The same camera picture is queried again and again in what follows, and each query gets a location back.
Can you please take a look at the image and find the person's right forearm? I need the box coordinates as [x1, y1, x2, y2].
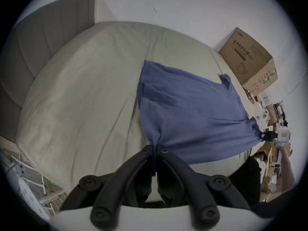
[280, 153, 296, 192]

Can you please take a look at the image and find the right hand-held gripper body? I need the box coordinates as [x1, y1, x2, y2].
[273, 128, 292, 147]

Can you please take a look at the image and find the brown cardboard carton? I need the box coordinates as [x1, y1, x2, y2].
[218, 27, 278, 96]

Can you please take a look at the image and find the person's body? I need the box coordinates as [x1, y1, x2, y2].
[228, 156, 297, 219]

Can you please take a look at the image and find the dark blue shirt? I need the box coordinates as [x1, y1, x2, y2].
[136, 60, 265, 176]

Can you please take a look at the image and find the white wire rack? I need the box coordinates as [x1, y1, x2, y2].
[0, 151, 66, 221]

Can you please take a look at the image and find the grey padded headboard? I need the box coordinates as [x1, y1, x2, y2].
[0, 0, 97, 144]

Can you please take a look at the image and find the person's right hand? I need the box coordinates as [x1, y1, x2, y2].
[277, 145, 289, 159]

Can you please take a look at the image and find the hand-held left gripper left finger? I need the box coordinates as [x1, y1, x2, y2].
[60, 145, 157, 227]

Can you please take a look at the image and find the bed with beige sheet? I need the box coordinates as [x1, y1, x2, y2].
[16, 21, 255, 203]

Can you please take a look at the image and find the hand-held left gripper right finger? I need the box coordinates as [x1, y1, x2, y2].
[156, 148, 251, 227]

